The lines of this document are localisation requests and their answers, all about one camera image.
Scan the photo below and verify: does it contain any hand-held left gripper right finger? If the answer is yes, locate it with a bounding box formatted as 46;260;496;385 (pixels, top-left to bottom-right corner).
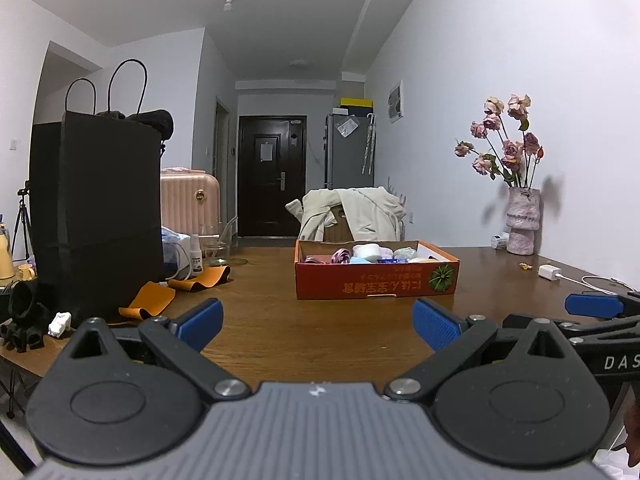
383;298;582;404

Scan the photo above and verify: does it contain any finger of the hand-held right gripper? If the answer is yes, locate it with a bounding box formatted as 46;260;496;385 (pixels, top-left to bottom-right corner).
565;291;640;320
502;313;640;345

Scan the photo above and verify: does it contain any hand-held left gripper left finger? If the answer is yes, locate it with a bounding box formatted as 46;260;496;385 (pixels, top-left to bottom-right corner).
65;298;252;404

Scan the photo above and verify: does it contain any red cardboard box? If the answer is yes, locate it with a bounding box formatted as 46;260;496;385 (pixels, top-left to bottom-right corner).
294;239;460;301

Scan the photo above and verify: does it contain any purple satin scrunchie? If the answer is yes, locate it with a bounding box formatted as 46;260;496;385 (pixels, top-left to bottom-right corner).
305;248;351;265

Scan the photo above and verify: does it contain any person's right hand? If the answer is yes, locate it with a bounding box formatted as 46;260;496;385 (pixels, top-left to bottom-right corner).
616;399;640;467

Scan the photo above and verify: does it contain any white spray bottle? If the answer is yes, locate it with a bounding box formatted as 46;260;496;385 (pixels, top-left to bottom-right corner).
189;234;204;276

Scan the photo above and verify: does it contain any clear glass bowl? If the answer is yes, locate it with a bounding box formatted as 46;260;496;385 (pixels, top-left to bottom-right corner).
199;222;249;268

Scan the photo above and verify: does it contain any clear bag of blue masks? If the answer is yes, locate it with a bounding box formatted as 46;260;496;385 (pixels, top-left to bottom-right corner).
161;226;194;281

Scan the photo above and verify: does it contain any white plastic bag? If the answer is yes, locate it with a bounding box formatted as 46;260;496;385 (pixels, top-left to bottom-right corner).
592;447;636;480

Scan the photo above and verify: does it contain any pink textured vase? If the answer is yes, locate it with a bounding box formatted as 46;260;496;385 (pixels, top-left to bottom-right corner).
505;186;542;256

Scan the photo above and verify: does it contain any pink ribbed suitcase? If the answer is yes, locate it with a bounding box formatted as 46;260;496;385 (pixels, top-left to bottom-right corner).
160;169;222;234

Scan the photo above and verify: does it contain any beige coat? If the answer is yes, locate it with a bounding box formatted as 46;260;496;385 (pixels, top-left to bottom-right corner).
286;186;406;243

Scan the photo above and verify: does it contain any brown chair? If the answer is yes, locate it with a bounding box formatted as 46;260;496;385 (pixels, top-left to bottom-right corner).
325;205;354;241

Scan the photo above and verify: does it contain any small white plastic part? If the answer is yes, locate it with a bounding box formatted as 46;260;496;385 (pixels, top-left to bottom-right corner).
48;312;73;337

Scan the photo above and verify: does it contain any dark wooden entrance door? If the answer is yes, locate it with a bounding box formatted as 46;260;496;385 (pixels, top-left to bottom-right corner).
238;115;308;239

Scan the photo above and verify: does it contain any black paper bag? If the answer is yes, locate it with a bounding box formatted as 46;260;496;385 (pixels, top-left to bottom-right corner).
29;59;166;314

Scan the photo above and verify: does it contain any grey side door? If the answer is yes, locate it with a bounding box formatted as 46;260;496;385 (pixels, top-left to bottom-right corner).
215;97;232;221

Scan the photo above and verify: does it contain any black printed plastic part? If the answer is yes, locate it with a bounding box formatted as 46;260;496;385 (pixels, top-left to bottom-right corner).
0;280;56;354

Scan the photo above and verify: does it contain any grey refrigerator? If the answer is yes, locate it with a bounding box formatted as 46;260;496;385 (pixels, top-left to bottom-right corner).
325;113;375;191

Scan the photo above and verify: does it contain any white folded umbrella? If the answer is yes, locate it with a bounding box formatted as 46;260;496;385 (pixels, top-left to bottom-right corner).
362;114;377;176

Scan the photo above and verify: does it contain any dark cloth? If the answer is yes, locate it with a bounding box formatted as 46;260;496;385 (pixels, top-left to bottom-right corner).
97;109;175;141

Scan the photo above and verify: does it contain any yellow bottle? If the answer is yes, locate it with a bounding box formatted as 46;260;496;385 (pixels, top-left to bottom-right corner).
0;227;16;280

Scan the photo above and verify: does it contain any black tripod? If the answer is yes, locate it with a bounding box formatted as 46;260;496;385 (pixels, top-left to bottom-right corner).
11;187;36;261

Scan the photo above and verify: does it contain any white cable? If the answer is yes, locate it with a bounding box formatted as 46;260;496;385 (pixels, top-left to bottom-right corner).
560;274;639;295

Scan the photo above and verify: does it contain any orange fabric strap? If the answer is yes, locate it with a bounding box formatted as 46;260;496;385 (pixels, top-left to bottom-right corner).
118;266;232;321

